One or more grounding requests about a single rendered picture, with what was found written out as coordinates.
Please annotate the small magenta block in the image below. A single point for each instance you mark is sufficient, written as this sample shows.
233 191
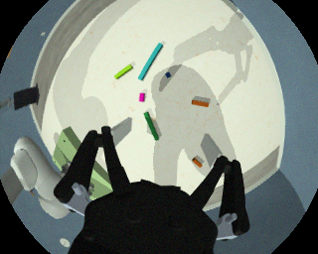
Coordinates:
141 97

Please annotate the turquoise rod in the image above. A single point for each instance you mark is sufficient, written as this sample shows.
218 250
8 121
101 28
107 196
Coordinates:
150 61

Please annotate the dark green rod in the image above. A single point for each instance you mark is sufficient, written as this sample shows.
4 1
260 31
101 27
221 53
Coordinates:
151 126

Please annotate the lime green rod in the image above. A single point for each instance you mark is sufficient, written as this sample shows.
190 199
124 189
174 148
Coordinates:
124 71

